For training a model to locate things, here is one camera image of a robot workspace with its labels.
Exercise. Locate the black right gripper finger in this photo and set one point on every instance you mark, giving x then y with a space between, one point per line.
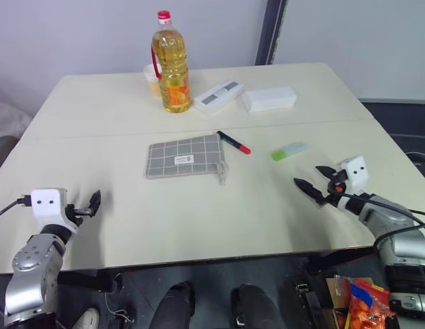
325 170
309 189

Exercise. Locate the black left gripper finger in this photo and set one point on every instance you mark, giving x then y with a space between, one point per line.
97 198
92 211

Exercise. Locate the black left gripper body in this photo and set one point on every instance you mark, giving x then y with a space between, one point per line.
74 213

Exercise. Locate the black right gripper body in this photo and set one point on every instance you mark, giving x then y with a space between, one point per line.
336 186

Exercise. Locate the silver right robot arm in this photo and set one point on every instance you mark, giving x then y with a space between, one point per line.
401 236

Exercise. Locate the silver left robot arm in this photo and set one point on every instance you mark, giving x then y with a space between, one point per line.
31 274

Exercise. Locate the grey checked cloth pouch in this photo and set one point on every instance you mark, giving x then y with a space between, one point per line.
183 156

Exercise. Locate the green translucent tube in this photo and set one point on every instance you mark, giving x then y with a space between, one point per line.
288 150

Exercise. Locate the black marker with red cap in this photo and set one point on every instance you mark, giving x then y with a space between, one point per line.
233 142

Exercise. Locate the plain white box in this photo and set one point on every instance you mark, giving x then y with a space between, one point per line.
270 98

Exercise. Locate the brown cardboard box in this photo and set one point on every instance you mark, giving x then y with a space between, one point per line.
336 291

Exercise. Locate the white shoe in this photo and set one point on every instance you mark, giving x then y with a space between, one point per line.
87 318

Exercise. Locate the orange snack packets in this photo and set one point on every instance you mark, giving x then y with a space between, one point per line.
368 305

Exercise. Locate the dark rounded shape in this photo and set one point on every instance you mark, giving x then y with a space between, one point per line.
175 305
253 306

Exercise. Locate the white plastic cup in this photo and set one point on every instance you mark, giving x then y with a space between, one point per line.
152 80

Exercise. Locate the white box with grey strips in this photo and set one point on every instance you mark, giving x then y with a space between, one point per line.
217 96

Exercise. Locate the cooking oil bottle red cap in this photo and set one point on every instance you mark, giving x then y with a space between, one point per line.
171 68

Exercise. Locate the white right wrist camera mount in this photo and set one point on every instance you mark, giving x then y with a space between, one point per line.
356 171

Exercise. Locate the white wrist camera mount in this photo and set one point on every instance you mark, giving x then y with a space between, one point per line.
46 205
356 171

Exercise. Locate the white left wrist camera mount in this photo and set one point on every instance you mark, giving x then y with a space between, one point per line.
46 205

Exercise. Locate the black table frame bar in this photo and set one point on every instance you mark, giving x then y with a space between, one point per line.
85 279
339 260

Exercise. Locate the dark vertical post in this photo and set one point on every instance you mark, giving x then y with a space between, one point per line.
271 31

